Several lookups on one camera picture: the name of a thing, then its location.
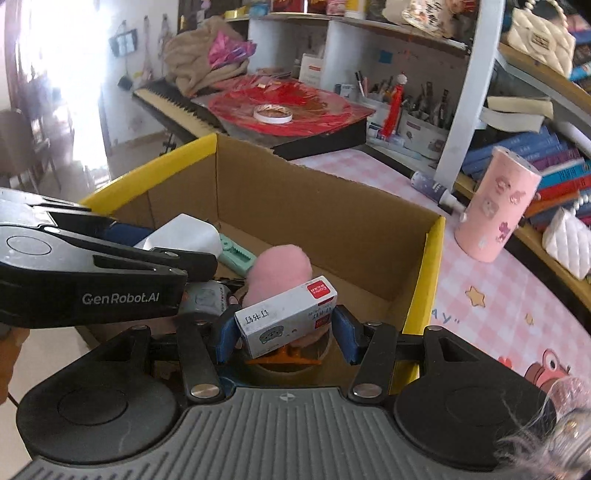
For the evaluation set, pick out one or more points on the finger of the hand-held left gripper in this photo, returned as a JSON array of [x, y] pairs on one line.
[[129, 232], [184, 265]]

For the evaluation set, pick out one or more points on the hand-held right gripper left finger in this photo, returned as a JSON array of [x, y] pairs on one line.
[[226, 337]]

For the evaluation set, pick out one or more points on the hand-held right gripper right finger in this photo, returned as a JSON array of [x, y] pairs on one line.
[[346, 334]]

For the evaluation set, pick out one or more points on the yellow tape roll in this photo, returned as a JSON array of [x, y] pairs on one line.
[[325, 346]]

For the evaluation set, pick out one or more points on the white charger adapter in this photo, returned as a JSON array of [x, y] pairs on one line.
[[184, 235]]

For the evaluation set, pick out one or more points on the small white staples box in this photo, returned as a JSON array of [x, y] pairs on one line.
[[281, 318]]

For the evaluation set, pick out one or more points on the orange plastic clip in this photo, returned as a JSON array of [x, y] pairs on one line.
[[286, 357]]

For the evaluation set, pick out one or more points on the pink plush pig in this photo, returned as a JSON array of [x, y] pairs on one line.
[[277, 272]]

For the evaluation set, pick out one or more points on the yellow cardboard box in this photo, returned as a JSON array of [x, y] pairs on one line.
[[323, 221]]

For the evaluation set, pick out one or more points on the black digital piano keyboard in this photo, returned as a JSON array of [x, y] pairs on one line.
[[175, 104]]

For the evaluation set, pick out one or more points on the small black hanging bag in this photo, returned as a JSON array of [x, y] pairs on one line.
[[125, 83]]

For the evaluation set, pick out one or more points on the small glue bottle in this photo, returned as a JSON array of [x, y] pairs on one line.
[[434, 189]]

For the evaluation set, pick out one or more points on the white tape roll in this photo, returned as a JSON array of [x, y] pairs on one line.
[[272, 115]]

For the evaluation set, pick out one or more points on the beige plush cloth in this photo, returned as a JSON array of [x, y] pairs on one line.
[[194, 55]]

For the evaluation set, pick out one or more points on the pink cylinder container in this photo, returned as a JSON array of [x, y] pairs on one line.
[[496, 207]]

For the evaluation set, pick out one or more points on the pink foil wrappers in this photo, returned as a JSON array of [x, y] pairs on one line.
[[231, 53]]

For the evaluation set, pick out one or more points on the white desk pen organizer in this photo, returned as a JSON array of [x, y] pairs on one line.
[[425, 131]]

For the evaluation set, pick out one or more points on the grey fuzzy sleeve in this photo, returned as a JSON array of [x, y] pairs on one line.
[[549, 443]]

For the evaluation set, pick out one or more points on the white box with red label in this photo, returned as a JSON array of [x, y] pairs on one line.
[[311, 71]]

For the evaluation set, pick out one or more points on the light blue box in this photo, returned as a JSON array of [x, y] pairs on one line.
[[259, 8]]

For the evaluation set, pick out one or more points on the long row of colourful books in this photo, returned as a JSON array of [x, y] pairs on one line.
[[545, 161]]

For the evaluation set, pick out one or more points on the white wooden bookshelf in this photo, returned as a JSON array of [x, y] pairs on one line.
[[471, 92]]

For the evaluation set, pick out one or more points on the red printed gift box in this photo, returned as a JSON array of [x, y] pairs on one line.
[[286, 4]]

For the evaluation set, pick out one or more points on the beige lying book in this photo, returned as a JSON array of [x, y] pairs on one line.
[[517, 113]]

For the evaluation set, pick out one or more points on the white light bar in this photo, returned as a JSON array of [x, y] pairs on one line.
[[575, 136]]

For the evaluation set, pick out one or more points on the cream quilted handbag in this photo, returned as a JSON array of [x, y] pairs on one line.
[[540, 39]]

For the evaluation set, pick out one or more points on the small hanging photo frame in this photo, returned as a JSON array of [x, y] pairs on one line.
[[123, 42]]

